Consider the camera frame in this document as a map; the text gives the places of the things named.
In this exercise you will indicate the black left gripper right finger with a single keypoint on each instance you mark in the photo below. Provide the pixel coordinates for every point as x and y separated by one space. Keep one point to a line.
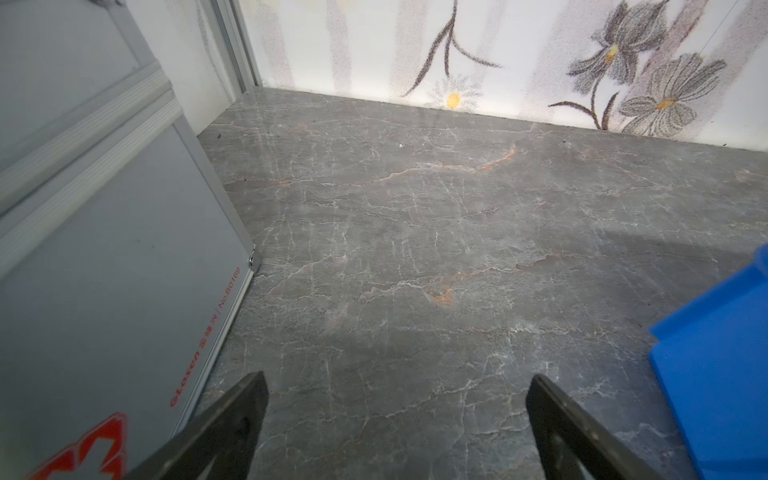
571 442

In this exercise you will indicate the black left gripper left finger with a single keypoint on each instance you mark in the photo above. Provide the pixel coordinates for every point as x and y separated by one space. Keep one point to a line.
220 443

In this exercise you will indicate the silver aluminium case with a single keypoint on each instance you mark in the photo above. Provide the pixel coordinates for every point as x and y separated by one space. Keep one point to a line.
123 262

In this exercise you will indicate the blue plastic bin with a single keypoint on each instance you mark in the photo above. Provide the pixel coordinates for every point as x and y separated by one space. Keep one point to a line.
711 361

